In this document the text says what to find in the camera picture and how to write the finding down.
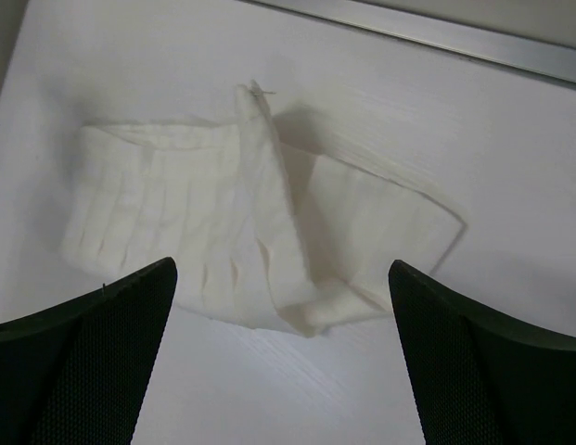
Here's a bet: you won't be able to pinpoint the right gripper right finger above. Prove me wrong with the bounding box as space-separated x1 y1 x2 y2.
389 261 576 444

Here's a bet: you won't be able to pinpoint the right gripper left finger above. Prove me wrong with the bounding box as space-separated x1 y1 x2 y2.
0 258 177 444

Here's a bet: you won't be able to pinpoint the white pleated skirt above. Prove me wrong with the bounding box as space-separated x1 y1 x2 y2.
61 84 467 337

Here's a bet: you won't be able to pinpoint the aluminium table frame rail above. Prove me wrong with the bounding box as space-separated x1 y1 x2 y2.
254 1 576 86

